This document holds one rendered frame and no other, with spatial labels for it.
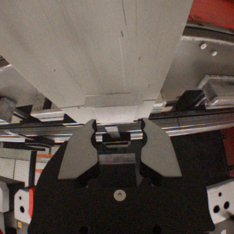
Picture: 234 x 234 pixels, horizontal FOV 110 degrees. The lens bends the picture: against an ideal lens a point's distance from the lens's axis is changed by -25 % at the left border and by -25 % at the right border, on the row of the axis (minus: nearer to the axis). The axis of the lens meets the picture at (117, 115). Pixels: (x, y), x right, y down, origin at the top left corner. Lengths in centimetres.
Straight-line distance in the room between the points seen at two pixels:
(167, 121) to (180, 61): 31
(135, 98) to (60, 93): 11
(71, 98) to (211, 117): 66
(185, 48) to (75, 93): 26
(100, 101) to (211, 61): 32
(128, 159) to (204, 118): 50
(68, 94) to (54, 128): 48
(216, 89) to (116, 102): 33
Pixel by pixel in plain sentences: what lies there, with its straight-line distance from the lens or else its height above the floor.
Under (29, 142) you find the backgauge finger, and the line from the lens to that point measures 66.
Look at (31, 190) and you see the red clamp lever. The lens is 27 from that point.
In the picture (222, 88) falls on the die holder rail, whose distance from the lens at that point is 43.
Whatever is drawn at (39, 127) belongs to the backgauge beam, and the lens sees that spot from 71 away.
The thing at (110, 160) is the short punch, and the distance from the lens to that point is 27.
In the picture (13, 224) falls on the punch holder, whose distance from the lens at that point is 47.
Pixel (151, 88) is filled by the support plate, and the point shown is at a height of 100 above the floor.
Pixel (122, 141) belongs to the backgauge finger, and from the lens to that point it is 45.
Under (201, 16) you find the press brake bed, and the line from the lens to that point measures 47.
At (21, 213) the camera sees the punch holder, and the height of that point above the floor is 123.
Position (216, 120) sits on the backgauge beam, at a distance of 71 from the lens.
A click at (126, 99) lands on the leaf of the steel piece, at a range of 16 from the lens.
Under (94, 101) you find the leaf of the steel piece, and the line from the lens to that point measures 16.
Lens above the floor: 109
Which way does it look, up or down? 23 degrees down
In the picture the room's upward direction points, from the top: 177 degrees clockwise
